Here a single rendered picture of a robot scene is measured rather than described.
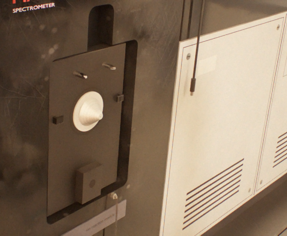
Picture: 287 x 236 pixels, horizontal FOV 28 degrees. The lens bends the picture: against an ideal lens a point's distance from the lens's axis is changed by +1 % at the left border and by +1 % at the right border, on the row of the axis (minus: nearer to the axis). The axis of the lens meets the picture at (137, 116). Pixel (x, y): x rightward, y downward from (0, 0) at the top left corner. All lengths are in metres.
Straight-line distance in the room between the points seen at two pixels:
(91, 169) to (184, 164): 0.29
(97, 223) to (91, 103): 0.22
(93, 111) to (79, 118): 0.02
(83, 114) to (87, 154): 0.08
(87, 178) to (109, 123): 0.09
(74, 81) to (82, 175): 0.15
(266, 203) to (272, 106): 0.32
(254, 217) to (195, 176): 0.39
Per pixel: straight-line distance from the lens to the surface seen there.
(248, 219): 1.53
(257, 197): 1.61
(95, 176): 0.91
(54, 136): 0.83
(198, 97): 1.10
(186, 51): 1.02
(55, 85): 0.80
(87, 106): 0.85
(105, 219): 0.98
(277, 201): 1.64
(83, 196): 0.91
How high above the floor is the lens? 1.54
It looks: 23 degrees down
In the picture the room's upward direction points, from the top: 5 degrees clockwise
